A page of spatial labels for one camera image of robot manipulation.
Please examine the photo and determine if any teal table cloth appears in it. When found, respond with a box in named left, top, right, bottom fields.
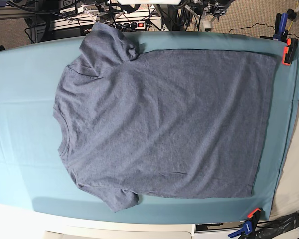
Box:
left=0, top=37, right=299, bottom=224

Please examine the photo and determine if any black plastic bag bottom right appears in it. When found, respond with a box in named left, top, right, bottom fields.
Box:
left=255, top=212, right=299, bottom=239

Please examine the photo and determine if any white power strip red switch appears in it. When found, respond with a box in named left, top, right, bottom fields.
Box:
left=107, top=18, right=162, bottom=32

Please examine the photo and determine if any blue clamp upper right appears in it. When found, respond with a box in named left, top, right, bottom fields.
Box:
left=273, top=13, right=289, bottom=42

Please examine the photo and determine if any orange black clamp upper right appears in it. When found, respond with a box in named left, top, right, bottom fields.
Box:
left=282, top=38, right=299, bottom=66

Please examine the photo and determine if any orange blue clamp bottom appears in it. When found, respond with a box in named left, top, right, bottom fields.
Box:
left=228, top=208, right=262, bottom=239

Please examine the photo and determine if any blue-grey heather T-shirt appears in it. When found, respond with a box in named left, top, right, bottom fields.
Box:
left=53, top=23, right=277, bottom=212

